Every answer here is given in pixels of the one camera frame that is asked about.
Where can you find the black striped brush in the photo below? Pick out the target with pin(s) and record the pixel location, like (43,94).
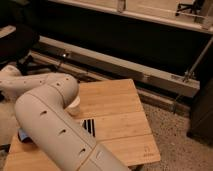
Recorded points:
(89,125)

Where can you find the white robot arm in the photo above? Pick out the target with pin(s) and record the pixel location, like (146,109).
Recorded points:
(40,102)

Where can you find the black office chair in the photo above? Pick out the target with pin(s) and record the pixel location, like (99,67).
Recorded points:
(15,47)

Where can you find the wooden table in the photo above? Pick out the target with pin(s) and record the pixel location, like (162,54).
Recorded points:
(120,125)

